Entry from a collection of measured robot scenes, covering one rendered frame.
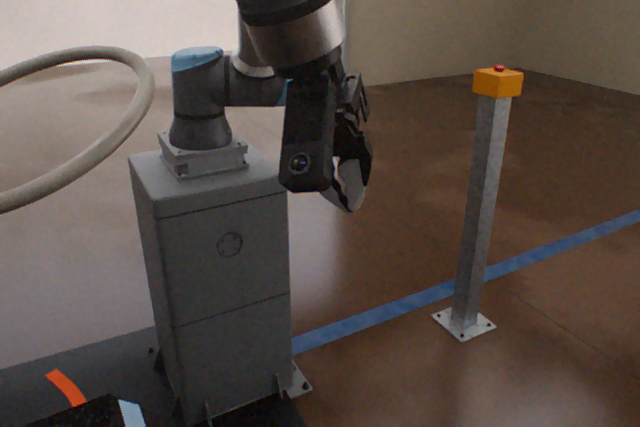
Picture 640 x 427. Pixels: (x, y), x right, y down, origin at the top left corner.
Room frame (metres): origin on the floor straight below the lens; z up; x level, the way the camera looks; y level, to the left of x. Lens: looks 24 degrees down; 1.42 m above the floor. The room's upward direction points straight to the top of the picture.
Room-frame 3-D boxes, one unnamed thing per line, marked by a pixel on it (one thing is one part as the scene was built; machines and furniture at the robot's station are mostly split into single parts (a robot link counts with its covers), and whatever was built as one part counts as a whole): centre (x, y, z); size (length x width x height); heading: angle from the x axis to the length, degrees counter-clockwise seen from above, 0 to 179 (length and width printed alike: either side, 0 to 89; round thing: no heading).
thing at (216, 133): (1.47, 0.36, 0.98); 0.19 x 0.19 x 0.10
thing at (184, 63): (1.47, 0.35, 1.11); 0.17 x 0.15 x 0.18; 97
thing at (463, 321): (1.76, -0.62, 0.54); 0.20 x 0.20 x 1.09; 28
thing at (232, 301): (1.47, 0.36, 0.43); 0.50 x 0.50 x 0.85; 29
